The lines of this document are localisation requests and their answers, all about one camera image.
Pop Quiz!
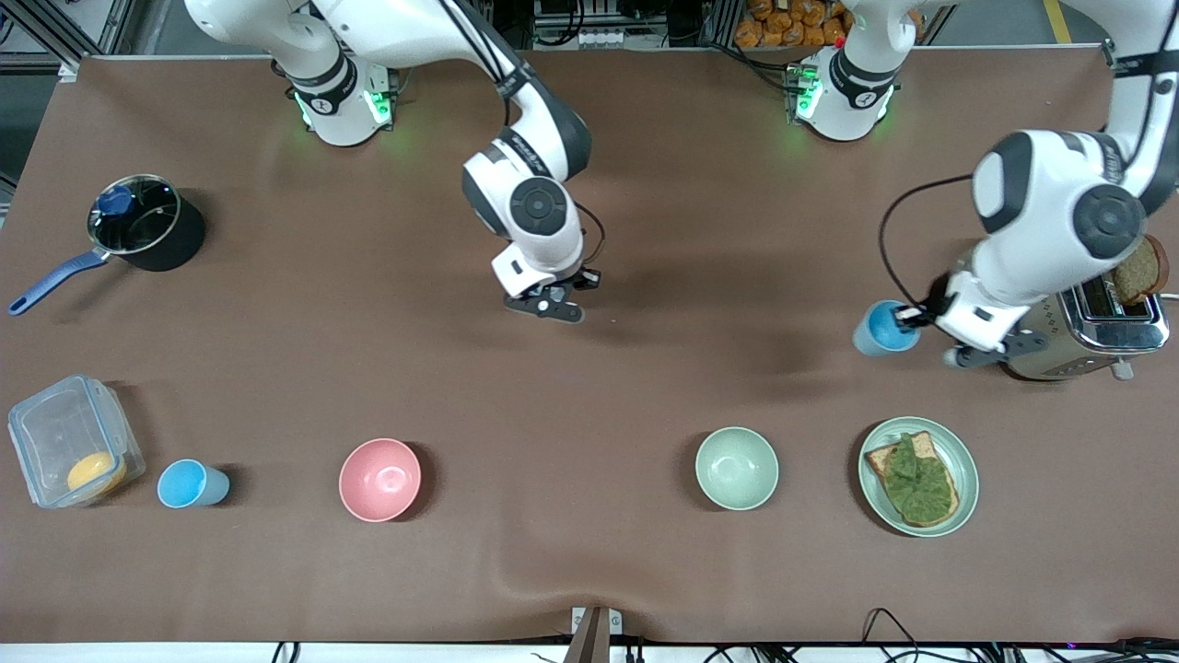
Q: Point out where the pink bowl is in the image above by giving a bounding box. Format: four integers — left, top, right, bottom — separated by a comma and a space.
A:
337, 436, 424, 524

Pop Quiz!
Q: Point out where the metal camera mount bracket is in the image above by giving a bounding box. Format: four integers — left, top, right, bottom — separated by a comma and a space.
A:
564, 605, 625, 663

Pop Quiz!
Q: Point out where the clear plastic food container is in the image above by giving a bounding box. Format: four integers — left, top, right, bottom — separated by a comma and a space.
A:
6, 373, 147, 510

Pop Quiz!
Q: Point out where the blue plastic cup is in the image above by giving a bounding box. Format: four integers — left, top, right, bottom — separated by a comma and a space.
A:
852, 300, 922, 357
156, 458, 232, 510

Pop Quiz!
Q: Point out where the pale green bowl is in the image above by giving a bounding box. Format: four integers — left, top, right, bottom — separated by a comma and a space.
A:
694, 425, 781, 513

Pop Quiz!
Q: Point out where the bag of orange buns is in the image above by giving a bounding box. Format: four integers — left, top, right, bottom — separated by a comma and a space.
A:
733, 0, 851, 50

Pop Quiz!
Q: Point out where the yellow round food piece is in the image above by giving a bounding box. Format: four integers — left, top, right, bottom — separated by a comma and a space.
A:
65, 450, 129, 499

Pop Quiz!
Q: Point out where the green lettuce leaf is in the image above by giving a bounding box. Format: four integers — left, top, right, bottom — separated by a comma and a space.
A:
885, 432, 955, 524

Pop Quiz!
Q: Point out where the black looped floor cable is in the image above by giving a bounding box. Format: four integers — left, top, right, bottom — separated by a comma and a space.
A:
860, 607, 924, 663

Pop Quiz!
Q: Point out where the brown bread slice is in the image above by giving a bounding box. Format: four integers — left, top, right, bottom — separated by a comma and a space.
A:
1112, 234, 1170, 307

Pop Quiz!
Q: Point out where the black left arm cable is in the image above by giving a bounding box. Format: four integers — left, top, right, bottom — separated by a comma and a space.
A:
877, 174, 978, 320

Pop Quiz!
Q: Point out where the glass lid with blue knob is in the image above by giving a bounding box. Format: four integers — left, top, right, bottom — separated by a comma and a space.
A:
87, 174, 181, 257

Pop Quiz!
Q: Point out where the pale green plate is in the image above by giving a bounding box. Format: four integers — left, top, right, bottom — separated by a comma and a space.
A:
857, 415, 981, 540

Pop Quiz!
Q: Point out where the beige chrome toaster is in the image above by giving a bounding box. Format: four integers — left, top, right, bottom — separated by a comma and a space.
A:
999, 274, 1173, 382

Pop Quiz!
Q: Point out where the toast slice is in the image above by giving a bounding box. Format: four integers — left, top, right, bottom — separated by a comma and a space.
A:
865, 430, 962, 529

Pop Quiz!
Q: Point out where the black pot with blue handle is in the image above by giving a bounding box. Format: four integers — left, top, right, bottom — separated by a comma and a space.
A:
7, 175, 206, 317

